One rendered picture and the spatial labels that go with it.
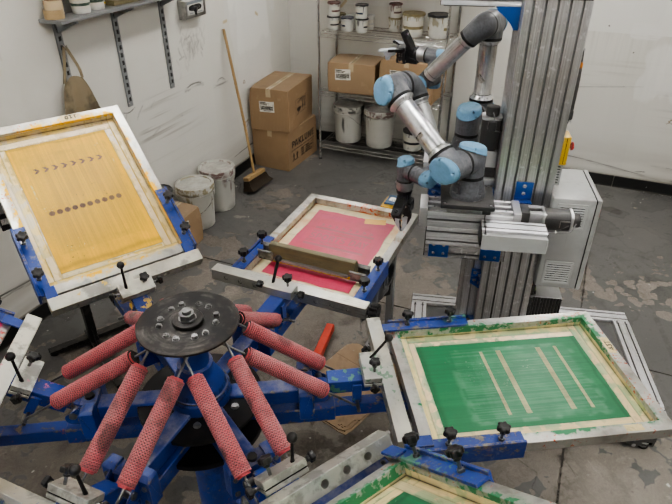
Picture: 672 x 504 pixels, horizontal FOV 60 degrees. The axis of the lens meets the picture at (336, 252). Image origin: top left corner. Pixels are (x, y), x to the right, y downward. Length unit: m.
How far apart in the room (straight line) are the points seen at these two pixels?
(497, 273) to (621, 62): 3.15
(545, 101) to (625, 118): 3.28
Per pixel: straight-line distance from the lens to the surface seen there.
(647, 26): 5.68
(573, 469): 3.22
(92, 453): 1.73
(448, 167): 2.35
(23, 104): 3.87
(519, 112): 2.61
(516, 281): 3.01
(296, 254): 2.52
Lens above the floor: 2.39
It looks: 32 degrees down
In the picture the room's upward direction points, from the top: straight up
